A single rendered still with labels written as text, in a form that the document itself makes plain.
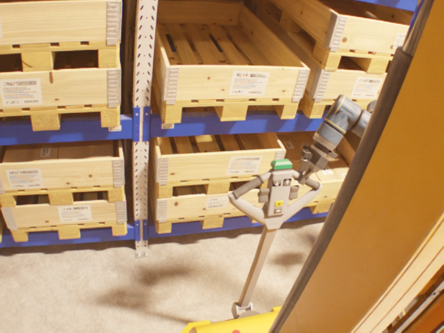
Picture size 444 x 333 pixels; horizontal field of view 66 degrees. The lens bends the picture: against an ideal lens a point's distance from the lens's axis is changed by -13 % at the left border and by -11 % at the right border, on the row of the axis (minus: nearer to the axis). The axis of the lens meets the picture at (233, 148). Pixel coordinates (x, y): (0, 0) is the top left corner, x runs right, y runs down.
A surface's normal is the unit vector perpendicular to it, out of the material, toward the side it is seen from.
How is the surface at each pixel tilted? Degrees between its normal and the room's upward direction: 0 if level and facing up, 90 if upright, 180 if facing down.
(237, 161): 90
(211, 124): 90
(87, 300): 0
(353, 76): 90
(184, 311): 0
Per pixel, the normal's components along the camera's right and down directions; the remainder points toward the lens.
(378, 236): -0.95, 0.05
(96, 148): 0.16, -0.79
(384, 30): 0.28, 0.61
